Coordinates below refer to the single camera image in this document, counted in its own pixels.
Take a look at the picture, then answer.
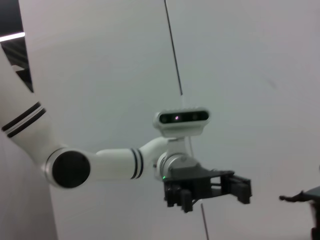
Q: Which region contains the dark grey pointed object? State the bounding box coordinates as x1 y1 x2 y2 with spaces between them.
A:
279 186 320 204

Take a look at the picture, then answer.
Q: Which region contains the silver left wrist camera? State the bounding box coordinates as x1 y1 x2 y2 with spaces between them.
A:
152 106 210 138

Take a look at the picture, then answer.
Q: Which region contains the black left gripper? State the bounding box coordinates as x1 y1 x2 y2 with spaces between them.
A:
163 163 253 214

